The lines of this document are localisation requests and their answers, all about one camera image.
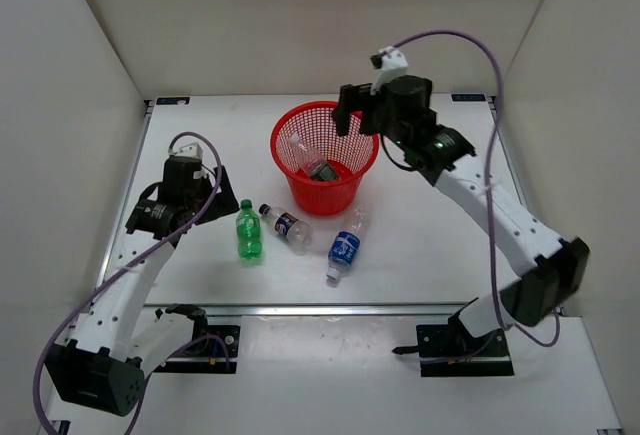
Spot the green plastic soda bottle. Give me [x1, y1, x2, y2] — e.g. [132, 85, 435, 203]
[235, 199, 263, 262]

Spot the clear green-label water bottle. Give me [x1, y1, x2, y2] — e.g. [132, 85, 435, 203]
[288, 133, 339, 182]

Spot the clear blue-label water bottle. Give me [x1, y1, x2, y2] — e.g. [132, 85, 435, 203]
[326, 206, 371, 284]

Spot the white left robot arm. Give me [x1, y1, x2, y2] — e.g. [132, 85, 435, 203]
[39, 153, 239, 417]

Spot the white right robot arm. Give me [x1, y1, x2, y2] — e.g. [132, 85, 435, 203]
[332, 75, 590, 355]

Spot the red mesh plastic bin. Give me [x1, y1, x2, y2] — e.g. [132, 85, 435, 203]
[270, 101, 379, 217]

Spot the blue sticker right corner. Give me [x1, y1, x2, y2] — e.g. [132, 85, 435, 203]
[451, 93, 486, 103]

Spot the blue sticker corner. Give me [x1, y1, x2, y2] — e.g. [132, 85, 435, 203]
[451, 93, 486, 103]
[155, 97, 190, 106]

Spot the clear Pepsi-label plastic bottle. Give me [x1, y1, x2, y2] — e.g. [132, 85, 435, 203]
[259, 204, 313, 248]

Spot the blue sticker left corner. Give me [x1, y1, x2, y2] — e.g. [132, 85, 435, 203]
[155, 97, 190, 106]

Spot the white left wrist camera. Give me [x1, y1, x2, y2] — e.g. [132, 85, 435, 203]
[172, 142, 203, 160]

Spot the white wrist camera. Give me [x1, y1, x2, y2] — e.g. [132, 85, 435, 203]
[370, 46, 409, 95]
[172, 142, 203, 160]

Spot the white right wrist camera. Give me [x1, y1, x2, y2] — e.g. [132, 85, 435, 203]
[370, 46, 409, 95]

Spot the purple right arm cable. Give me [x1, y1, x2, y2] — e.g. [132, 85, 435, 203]
[394, 30, 562, 347]

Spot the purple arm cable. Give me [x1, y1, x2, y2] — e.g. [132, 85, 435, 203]
[394, 30, 562, 347]
[32, 131, 231, 435]

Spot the aluminium front table rail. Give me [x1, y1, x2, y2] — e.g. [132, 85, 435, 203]
[137, 302, 481, 317]

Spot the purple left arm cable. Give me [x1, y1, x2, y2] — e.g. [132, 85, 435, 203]
[32, 131, 231, 435]

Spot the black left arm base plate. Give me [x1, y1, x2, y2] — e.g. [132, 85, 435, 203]
[155, 317, 241, 375]

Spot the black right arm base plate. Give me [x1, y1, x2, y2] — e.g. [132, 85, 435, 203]
[391, 306, 515, 378]

